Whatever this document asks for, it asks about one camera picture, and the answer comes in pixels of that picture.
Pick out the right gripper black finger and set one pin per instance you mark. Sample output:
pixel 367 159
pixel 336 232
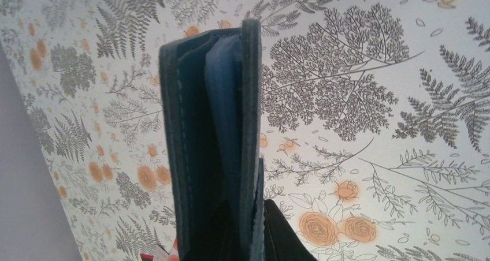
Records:
pixel 281 241

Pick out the blue leather card holder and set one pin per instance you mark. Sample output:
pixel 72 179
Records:
pixel 210 86

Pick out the floral patterned table mat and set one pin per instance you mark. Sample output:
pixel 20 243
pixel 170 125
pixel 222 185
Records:
pixel 374 119

